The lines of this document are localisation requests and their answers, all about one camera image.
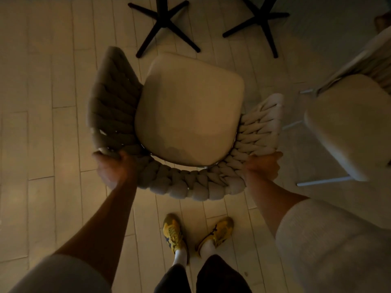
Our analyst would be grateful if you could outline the person's right hand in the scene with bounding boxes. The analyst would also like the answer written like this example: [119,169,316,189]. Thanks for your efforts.
[243,151,283,184]

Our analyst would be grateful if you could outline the person's left hand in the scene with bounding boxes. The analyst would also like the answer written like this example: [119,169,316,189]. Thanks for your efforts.
[92,150,138,191]

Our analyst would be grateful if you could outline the beige woven armchair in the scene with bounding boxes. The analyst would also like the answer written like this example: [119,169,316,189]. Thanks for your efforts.
[282,26,391,187]
[86,46,284,202]

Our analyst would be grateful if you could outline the person's left forearm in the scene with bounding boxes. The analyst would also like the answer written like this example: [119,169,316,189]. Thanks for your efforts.
[54,181,137,285]

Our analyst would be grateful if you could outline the person's right forearm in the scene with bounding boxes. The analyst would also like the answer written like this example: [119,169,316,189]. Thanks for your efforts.
[246,177,309,238]

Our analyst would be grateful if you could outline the person's left yellow sneaker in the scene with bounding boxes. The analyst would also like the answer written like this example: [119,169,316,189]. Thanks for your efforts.
[162,213,189,257]

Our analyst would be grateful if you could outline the person's yellow sneaker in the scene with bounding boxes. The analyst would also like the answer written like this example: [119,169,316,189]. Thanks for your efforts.
[162,213,189,257]
[195,216,235,257]

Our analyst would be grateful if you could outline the person's right yellow sneaker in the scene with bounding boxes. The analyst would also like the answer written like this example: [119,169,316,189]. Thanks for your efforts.
[195,216,235,257]

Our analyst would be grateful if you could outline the person's left white sock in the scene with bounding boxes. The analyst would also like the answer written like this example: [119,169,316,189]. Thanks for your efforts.
[172,248,188,267]

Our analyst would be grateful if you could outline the person's white sock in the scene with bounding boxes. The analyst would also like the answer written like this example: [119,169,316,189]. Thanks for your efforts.
[199,239,217,261]
[172,248,188,267]

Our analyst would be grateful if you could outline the person's white sweater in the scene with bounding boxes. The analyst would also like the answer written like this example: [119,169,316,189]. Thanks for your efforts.
[9,198,391,293]

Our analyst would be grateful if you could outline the person's right white sock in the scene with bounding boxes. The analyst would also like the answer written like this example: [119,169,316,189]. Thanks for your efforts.
[199,239,217,261]

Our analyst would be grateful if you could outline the black table base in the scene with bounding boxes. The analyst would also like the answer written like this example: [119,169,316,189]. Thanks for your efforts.
[128,0,201,58]
[222,0,290,59]

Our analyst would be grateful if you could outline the person's black trousers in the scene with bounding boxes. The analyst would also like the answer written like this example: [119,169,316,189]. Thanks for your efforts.
[154,255,253,293]

